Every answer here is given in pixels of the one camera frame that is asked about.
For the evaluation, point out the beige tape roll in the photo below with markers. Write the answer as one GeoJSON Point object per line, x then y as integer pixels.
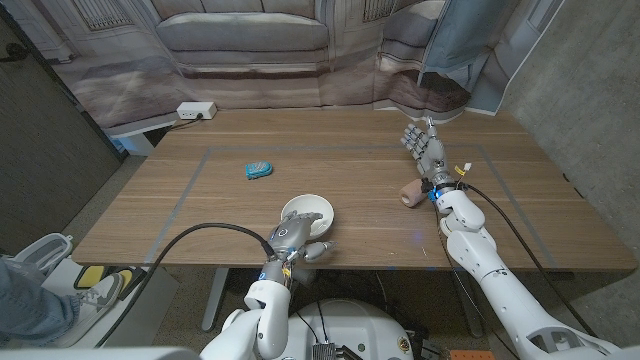
{"type": "Point", "coordinates": [411, 193]}

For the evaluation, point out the white floor platform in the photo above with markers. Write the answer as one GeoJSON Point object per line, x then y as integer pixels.
{"type": "Point", "coordinates": [160, 305]}

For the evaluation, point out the person's leg in jeans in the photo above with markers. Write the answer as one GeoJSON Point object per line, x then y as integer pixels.
{"type": "Point", "coordinates": [30, 305]}

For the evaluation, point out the printed living room backdrop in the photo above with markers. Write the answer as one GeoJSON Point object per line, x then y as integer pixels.
{"type": "Point", "coordinates": [240, 90]}

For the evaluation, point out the grey sneaker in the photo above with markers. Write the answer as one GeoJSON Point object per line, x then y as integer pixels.
{"type": "Point", "coordinates": [97, 297]}

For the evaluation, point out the turquoise plastic gadget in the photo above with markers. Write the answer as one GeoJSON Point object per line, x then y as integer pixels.
{"type": "Point", "coordinates": [258, 170]}

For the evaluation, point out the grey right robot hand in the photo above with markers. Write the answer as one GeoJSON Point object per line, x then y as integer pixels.
{"type": "Point", "coordinates": [432, 155]}

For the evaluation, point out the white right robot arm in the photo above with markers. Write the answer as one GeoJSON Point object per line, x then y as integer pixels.
{"type": "Point", "coordinates": [500, 290]}

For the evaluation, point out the yellow and black foot pedal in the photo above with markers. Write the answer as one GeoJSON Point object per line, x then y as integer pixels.
{"type": "Point", "coordinates": [92, 276]}

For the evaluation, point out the white bowl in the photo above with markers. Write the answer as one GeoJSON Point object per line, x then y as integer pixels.
{"type": "Point", "coordinates": [307, 204]}

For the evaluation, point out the black ribbed round object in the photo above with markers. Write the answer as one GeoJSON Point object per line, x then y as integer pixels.
{"type": "Point", "coordinates": [242, 280]}

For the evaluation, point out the dark partition panel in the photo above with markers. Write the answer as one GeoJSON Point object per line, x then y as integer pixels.
{"type": "Point", "coordinates": [40, 150]}

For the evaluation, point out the metal table leg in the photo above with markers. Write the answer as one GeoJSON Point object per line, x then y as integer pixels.
{"type": "Point", "coordinates": [214, 300]}
{"type": "Point", "coordinates": [475, 320]}

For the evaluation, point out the white power strip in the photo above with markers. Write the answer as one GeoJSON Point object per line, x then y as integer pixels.
{"type": "Point", "coordinates": [196, 110]}

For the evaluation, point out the orange object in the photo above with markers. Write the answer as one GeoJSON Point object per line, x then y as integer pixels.
{"type": "Point", "coordinates": [472, 356]}

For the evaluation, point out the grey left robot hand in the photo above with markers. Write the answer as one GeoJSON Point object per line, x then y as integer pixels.
{"type": "Point", "coordinates": [292, 235]}

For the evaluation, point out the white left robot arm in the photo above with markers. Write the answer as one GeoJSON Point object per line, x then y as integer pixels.
{"type": "Point", "coordinates": [270, 320]}

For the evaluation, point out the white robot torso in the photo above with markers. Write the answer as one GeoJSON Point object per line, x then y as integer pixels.
{"type": "Point", "coordinates": [350, 325]}

